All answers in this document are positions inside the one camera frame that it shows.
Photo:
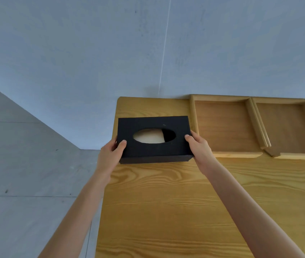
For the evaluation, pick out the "person's right thumb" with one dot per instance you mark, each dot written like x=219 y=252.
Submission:
x=189 y=141

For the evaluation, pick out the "person's left forearm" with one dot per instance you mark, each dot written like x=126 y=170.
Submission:
x=73 y=217

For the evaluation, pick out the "wooden table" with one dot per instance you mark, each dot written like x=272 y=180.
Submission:
x=174 y=206

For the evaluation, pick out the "person's left hand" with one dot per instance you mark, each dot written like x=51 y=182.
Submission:
x=108 y=157

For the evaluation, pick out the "person's right forearm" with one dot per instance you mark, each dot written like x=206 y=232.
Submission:
x=245 y=212

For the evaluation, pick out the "wooden tray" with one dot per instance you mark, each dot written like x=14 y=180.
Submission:
x=289 y=128
x=226 y=126

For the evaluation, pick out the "black tissue box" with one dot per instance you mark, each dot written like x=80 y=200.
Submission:
x=153 y=151

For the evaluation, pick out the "person's right hand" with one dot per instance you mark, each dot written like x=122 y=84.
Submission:
x=201 y=150

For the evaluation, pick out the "person's left thumb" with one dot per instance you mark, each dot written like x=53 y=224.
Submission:
x=121 y=146

